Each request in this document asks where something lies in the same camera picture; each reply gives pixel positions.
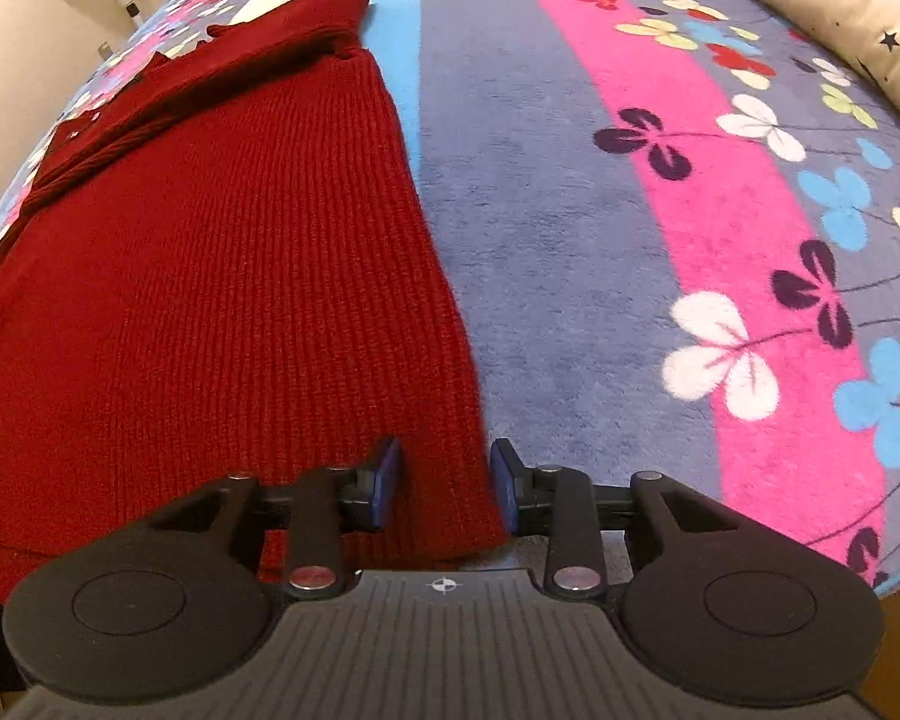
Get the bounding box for red knit sweater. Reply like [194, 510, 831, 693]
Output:
[0, 0, 508, 604]

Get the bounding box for cream star print quilt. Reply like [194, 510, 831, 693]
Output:
[675, 0, 900, 137]

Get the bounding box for floral striped fleece blanket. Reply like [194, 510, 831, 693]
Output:
[0, 0, 900, 601]

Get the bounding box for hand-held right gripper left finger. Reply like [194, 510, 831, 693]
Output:
[152, 436, 404, 590]

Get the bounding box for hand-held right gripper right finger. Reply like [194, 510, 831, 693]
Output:
[489, 438, 740, 593]

